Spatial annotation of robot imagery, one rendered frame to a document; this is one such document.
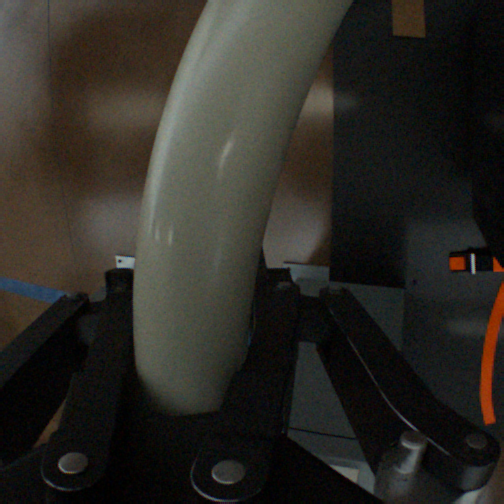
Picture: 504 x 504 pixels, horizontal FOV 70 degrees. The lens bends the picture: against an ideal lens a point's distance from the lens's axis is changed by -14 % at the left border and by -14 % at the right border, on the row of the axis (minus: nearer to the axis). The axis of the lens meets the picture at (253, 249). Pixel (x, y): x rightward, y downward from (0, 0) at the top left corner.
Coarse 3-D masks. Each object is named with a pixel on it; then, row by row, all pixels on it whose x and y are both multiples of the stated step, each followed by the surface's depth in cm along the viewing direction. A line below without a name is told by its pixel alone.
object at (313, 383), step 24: (288, 264) 150; (312, 288) 141; (360, 288) 139; (384, 288) 138; (384, 312) 123; (312, 360) 103; (312, 384) 94; (312, 408) 86; (336, 408) 86; (288, 432) 80; (312, 432) 79; (336, 432) 79; (336, 456) 73; (360, 456) 72; (360, 480) 72
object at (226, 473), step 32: (288, 288) 15; (288, 320) 13; (256, 352) 11; (288, 352) 11; (256, 384) 9; (288, 384) 10; (224, 416) 7; (256, 416) 7; (288, 416) 11; (224, 448) 6; (256, 448) 6; (192, 480) 6; (224, 480) 5; (256, 480) 6
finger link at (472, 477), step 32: (352, 320) 12; (320, 352) 15; (352, 352) 11; (384, 352) 10; (352, 384) 11; (384, 384) 9; (416, 384) 9; (352, 416) 11; (384, 416) 9; (416, 416) 8; (448, 416) 8; (384, 448) 8; (448, 448) 7; (480, 448) 6; (448, 480) 7; (480, 480) 6
